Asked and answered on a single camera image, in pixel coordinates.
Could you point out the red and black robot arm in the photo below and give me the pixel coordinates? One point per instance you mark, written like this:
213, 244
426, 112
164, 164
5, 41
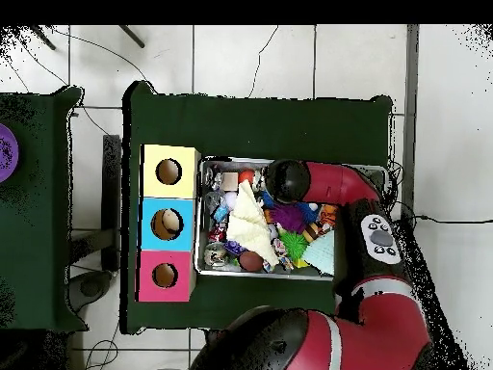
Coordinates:
335, 183

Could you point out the wooden box with three holes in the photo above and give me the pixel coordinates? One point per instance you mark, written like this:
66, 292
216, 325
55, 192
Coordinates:
150, 185

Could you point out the cream knitted cloth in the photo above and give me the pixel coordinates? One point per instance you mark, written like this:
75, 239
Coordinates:
248, 227

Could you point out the orange ball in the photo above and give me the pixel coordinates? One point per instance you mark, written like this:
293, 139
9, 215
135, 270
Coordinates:
246, 176

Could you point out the wooden block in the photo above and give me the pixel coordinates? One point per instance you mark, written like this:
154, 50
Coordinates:
230, 181

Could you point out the purple spiky toy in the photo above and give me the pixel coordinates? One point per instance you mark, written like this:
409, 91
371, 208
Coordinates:
289, 217

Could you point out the brown toy football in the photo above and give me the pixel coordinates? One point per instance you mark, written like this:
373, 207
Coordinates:
251, 261

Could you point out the blue spiky toy with eyes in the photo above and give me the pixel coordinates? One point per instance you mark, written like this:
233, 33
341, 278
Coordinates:
306, 211

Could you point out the bright green spiky ball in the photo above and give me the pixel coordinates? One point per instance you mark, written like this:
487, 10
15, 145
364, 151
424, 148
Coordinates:
293, 246

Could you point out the dark green tablecloth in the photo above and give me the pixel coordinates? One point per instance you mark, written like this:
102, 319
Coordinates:
38, 231
250, 127

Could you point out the mint green knitted cloth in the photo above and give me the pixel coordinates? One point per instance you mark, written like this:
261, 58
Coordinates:
321, 252

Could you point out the black upright panel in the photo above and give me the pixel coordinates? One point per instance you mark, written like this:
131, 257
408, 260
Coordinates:
111, 192

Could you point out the grey stand base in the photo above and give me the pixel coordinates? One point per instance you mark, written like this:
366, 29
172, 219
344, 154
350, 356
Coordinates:
92, 287

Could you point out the black stand leg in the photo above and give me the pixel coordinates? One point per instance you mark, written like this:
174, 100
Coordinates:
131, 36
42, 37

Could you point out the purple disc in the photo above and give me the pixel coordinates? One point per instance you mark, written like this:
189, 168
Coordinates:
7, 154

